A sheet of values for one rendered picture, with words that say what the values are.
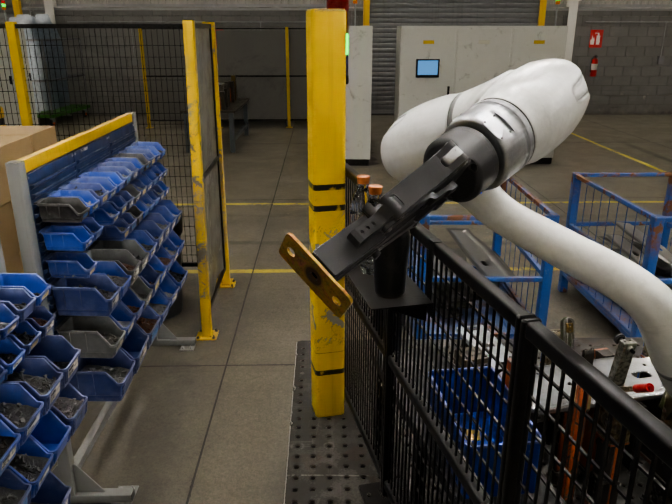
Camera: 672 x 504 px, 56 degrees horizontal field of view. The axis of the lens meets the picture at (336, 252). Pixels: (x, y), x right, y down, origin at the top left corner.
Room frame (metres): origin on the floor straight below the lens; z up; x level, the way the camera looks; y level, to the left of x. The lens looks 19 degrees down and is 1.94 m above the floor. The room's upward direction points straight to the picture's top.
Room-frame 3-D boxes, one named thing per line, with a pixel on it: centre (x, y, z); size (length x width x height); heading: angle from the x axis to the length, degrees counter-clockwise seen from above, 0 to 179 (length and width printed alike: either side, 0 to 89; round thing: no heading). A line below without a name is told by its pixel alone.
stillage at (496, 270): (4.05, -0.88, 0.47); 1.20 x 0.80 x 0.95; 0
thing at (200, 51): (4.26, 0.88, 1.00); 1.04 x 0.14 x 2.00; 1
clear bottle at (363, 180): (1.42, -0.06, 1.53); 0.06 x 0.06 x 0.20
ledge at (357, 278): (1.31, -0.10, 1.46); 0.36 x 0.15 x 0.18; 13
